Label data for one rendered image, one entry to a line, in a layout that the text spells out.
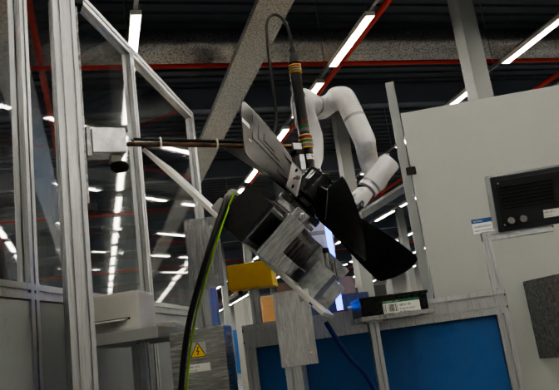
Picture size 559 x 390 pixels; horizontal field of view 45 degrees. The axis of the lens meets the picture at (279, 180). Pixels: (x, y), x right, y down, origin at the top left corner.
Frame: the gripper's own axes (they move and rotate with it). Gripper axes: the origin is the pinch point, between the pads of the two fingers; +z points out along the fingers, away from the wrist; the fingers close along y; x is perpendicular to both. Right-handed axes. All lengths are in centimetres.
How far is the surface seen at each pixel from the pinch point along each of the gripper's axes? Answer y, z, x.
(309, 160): 43, 8, -36
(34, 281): 50, 87, -71
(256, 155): 69, 27, -53
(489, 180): 45, -32, 16
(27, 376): 59, 104, -57
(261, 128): 62, 18, -56
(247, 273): 6.9, 41.0, -16.9
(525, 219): 52, -29, 31
